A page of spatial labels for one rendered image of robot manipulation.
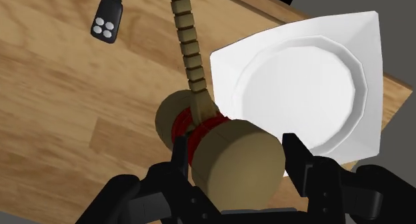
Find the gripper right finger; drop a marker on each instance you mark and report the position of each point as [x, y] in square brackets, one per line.
[328, 184]

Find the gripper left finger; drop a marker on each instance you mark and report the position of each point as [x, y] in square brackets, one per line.
[162, 187]

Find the tan wooden mallet red band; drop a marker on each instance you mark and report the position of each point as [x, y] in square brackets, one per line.
[227, 158]

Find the white square plate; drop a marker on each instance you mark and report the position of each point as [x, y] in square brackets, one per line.
[308, 86]

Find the black key fob remote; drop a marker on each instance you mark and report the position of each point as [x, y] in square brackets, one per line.
[106, 19]

